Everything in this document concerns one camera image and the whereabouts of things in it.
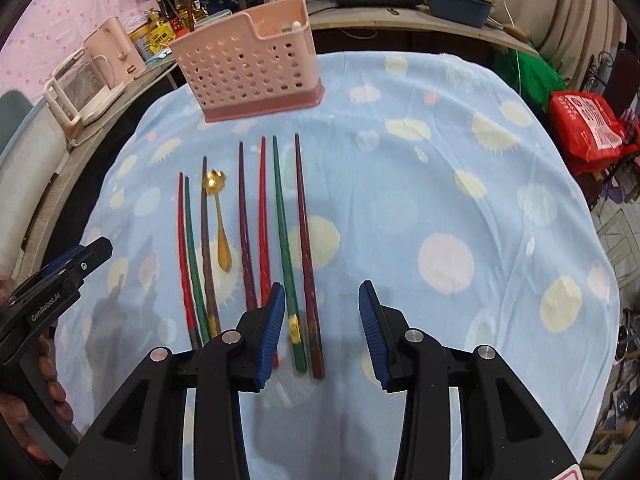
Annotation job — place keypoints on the yellow snack packet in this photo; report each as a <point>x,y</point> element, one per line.
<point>152,37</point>

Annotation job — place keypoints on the teal packet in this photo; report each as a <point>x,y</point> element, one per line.
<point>160,57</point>

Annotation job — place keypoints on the pink dotted cloth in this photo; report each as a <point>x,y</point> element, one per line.
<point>60,5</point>

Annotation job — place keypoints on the brown chopstick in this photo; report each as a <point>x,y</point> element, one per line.
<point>206,240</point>

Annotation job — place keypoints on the red chopstick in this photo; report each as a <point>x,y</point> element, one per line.
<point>182,260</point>
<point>262,235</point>

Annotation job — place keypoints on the person's left hand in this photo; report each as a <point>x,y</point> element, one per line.
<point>50,375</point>

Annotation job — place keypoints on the beige curtain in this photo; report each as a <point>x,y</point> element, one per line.
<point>560,5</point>

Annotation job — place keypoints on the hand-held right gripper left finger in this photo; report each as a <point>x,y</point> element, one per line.
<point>269,340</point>

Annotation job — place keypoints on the blue plastic basin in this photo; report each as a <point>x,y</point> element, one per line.
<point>457,12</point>

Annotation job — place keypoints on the pink perforated utensil basket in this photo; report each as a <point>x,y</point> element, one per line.
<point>240,70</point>

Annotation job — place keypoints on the maroon chopstick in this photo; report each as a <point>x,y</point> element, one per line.
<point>245,240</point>
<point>305,250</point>

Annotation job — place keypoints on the red plastic bag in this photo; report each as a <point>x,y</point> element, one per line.
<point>585,130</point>

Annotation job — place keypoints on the green chopstick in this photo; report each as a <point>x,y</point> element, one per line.
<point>193,260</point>
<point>285,250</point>

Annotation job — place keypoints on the gold spoon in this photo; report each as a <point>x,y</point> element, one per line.
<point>223,255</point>

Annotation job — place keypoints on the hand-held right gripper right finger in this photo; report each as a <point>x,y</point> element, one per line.
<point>372,340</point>

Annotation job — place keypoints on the pink electric kettle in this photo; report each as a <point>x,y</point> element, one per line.
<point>112,50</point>

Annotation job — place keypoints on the white utensil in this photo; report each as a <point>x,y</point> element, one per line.
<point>295,24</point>

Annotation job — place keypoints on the white glass kettle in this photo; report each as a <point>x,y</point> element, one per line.
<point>85,90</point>

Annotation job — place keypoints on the black induction cooker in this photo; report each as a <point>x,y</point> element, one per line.
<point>375,0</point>

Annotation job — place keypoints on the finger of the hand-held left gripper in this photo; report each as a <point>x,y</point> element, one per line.
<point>92,252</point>
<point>60,260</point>

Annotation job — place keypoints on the yellow oil bottle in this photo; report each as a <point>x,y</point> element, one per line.
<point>184,5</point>

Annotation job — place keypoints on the black iron chair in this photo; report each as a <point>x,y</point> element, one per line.
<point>620,80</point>

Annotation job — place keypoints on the dark sauce bottle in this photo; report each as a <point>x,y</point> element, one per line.
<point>162,10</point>

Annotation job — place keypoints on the green cloth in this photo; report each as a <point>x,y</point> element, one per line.
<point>530,77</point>

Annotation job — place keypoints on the light blue dotted tablecloth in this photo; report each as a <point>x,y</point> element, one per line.
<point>400,185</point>

